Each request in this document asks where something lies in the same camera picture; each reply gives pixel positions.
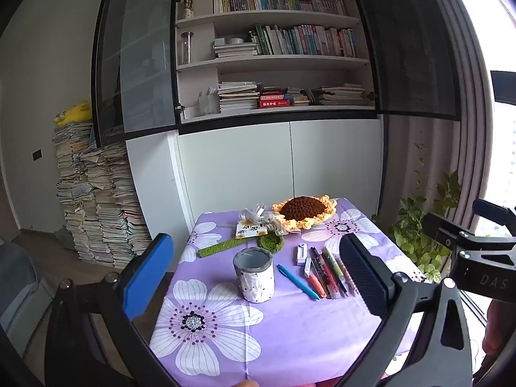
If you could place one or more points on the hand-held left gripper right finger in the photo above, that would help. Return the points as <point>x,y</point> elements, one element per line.
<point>363,274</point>

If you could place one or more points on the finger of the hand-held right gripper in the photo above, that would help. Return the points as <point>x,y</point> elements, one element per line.
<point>496,211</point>
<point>447,232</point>

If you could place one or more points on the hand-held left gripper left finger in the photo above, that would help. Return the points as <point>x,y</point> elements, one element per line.
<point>147,278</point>

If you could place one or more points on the red pen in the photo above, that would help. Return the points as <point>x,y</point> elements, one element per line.
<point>331,272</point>

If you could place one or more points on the light green pen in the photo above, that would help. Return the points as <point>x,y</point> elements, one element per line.
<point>331,258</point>

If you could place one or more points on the dark green pen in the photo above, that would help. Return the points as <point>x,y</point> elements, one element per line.
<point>318,268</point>

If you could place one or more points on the orange pen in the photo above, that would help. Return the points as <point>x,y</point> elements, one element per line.
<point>317,286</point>

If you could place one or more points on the small white correction tape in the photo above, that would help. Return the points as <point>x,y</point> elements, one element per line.
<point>308,267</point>

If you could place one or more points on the blue pen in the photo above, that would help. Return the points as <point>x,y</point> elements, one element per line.
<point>296,281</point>

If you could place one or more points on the white dotted pen holder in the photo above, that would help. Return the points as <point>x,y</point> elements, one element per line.
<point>254,282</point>

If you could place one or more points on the person's right forearm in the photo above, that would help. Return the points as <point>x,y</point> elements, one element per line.
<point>500,330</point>

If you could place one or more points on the green potted plant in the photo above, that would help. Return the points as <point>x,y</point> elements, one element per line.
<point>419,225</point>

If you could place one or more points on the purple floral tablecloth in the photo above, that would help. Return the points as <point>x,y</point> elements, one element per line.
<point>302,330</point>

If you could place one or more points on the green crochet stem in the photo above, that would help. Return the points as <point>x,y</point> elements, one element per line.
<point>223,246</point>

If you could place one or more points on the crochet sunflower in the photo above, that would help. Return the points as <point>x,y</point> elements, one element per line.
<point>303,209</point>

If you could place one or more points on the pile of books on floor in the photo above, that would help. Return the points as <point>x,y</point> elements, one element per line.
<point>100,201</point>

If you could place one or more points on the green crochet leaf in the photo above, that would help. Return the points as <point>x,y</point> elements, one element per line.
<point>271,243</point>

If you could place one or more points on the pink curtain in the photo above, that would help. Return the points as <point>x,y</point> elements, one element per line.
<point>455,121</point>

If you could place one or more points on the sunflower print card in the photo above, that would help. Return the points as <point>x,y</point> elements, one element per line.
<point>250,229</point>

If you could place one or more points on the pink clothing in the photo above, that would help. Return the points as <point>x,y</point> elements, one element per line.
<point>330,383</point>

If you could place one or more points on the clear wrapped snack packets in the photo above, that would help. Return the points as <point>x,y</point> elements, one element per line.
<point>258,214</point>

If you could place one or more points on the dark window panel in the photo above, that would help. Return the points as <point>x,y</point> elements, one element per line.
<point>504,88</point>

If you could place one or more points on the grey sofa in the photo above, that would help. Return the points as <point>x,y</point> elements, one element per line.
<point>16,282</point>

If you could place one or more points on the white bookcase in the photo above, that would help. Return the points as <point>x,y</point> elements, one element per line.
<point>242,161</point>

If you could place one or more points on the wide stack of worn books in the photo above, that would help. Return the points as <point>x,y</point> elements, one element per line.
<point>338,94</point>

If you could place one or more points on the yellow plush toy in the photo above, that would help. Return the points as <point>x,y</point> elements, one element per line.
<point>74,113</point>

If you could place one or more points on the clear pen cup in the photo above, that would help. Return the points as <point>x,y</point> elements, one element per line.
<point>208,103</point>

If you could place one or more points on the short stack of small books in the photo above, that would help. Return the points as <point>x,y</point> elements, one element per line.
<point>300,97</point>

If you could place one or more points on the dark cabinet door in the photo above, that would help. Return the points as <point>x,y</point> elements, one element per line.
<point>407,40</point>

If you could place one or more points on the red books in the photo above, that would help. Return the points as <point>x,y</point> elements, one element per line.
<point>275,101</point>

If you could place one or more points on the thick stack of white booklets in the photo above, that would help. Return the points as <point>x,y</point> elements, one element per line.
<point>238,97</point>

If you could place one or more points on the glass cabinet door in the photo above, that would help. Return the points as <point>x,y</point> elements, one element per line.
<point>137,56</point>

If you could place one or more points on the tall glass jar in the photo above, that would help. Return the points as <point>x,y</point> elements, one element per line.
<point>186,47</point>

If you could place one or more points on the row of green and white books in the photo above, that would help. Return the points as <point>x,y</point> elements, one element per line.
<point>306,41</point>

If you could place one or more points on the small stack of flat books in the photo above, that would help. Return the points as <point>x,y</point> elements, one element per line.
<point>236,50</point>

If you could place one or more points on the grey tape roll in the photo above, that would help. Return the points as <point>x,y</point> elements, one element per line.
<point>234,40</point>

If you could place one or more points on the long row of upright books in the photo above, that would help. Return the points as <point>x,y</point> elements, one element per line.
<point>278,4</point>

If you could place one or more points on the black wall switch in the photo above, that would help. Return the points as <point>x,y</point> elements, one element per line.
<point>37,154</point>

